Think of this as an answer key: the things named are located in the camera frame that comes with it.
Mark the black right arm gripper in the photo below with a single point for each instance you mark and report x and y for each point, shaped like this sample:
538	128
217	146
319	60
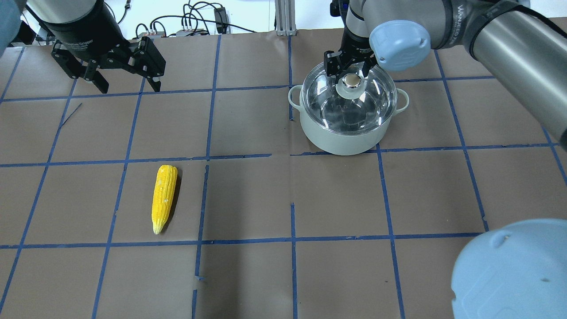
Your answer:
355	43

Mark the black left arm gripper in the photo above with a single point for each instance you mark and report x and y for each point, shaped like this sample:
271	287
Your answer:
83	32

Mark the glass pot lid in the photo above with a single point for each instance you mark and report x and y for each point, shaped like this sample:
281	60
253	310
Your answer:
353	104

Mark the yellow corn cob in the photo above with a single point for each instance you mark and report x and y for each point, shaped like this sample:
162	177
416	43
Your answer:
163	195

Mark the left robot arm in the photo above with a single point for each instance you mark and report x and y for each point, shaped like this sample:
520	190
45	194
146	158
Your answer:
55	13

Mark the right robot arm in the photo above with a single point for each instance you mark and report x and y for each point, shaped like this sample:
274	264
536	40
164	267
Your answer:
519	270

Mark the pale green cooking pot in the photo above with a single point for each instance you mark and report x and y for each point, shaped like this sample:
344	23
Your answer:
334	143

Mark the aluminium frame post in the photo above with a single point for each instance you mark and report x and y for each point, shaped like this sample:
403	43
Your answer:
285	18

